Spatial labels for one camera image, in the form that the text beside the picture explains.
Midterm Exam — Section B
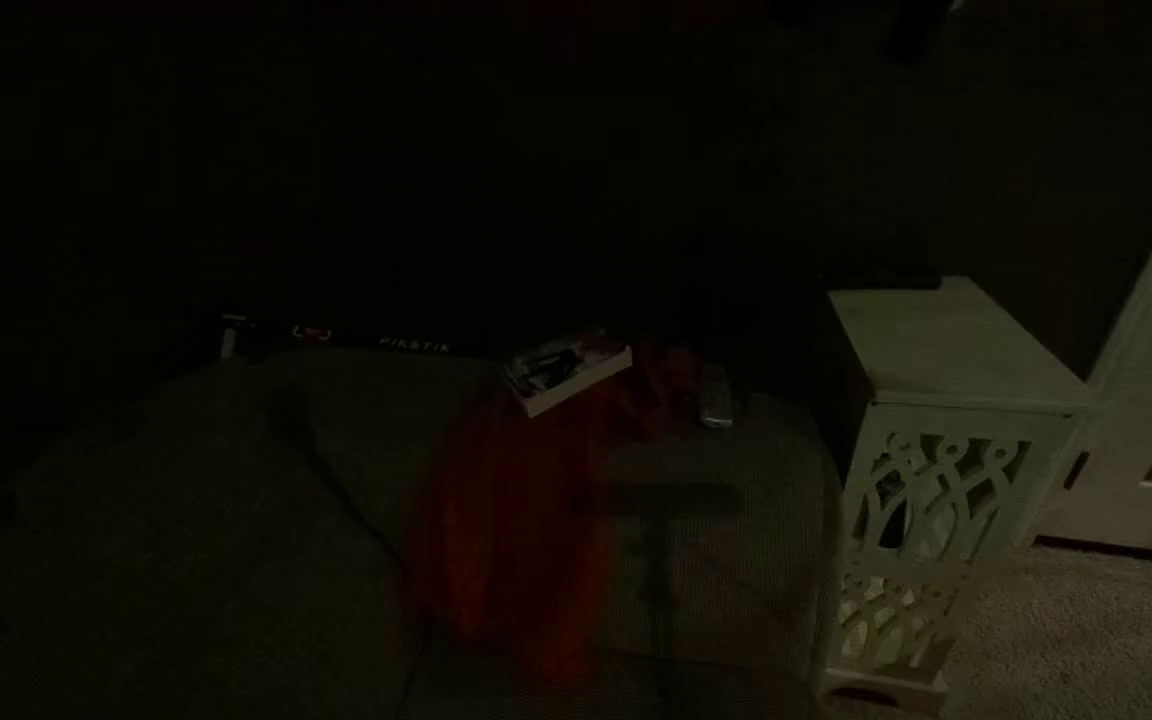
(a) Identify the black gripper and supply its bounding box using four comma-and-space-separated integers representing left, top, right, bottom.
872, 0, 969, 64

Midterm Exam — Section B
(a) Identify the white box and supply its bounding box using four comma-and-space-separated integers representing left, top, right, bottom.
819, 277, 1111, 710

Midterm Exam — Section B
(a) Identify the red cloth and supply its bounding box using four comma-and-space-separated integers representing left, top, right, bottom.
413, 336, 706, 686

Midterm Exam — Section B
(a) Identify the grey couch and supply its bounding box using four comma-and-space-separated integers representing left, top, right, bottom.
0, 341, 855, 720

